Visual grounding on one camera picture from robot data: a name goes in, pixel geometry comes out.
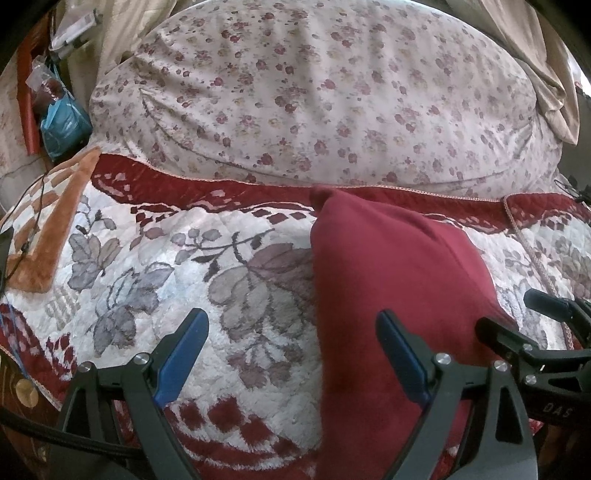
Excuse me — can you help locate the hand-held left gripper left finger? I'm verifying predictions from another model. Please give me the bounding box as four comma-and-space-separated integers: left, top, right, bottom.
58, 308, 210, 480

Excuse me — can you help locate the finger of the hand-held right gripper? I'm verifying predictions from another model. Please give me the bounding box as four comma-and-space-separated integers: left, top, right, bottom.
523, 288, 591, 343
475, 316, 556, 385

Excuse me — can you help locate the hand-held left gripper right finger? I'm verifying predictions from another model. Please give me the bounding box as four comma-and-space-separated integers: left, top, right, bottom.
375, 310, 539, 480

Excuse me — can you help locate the dark red garment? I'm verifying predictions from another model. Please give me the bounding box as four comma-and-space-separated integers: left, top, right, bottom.
308, 185, 551, 480

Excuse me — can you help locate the red white floral blanket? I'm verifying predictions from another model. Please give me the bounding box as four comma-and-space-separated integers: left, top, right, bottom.
0, 150, 591, 480

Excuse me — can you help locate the orange brown plush blanket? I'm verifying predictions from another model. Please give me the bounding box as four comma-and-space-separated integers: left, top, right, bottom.
0, 148, 103, 296

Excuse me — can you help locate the beige curtain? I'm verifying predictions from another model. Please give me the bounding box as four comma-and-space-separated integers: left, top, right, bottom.
475, 0, 583, 145

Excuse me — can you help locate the blue plastic packet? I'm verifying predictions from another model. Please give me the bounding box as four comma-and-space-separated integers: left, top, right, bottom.
39, 90, 94, 161

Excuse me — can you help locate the floral print pillow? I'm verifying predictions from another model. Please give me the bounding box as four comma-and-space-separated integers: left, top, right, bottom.
88, 0, 562, 202

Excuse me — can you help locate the red bar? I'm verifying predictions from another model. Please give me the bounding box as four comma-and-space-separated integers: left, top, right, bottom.
17, 31, 48, 156

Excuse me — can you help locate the clear plastic packet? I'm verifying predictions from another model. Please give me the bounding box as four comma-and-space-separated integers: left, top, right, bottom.
48, 8, 101, 52

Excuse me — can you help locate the thin black cable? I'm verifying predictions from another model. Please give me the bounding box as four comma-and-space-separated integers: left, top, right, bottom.
553, 174, 591, 205

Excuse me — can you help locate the thick black cable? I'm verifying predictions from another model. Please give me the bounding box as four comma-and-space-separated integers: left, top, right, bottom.
0, 405, 145, 463

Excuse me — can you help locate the thin black wire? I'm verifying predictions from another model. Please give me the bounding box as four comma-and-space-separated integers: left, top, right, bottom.
0, 172, 52, 288

